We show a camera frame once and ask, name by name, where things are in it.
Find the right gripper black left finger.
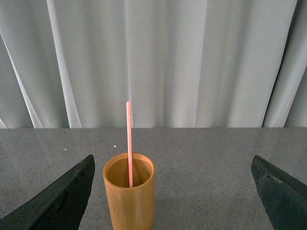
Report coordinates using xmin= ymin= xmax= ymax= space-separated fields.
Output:
xmin=0 ymin=155 xmax=95 ymax=230

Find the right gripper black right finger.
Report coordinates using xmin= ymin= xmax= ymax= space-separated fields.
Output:
xmin=251 ymin=155 xmax=307 ymax=230

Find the pink chopstick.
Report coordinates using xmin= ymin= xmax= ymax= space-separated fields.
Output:
xmin=126 ymin=101 xmax=133 ymax=188

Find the bamboo chopstick holder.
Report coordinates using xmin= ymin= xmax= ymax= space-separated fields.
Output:
xmin=103 ymin=152 xmax=155 ymax=230

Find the white pleated curtain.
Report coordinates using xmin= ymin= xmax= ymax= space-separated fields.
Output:
xmin=0 ymin=0 xmax=307 ymax=128

